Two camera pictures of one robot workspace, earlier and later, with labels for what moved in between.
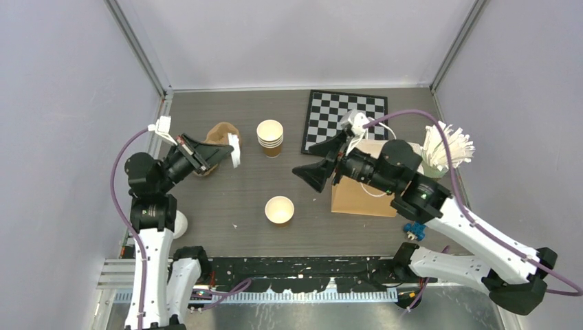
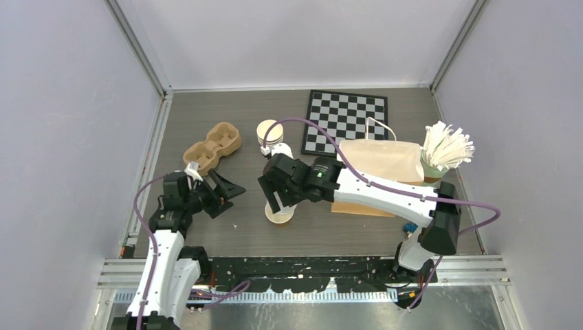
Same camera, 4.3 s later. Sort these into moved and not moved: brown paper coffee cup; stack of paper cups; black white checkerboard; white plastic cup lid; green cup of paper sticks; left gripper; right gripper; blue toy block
Moved: right gripper; left gripper; white plastic cup lid
Not moved: green cup of paper sticks; blue toy block; brown paper coffee cup; stack of paper cups; black white checkerboard
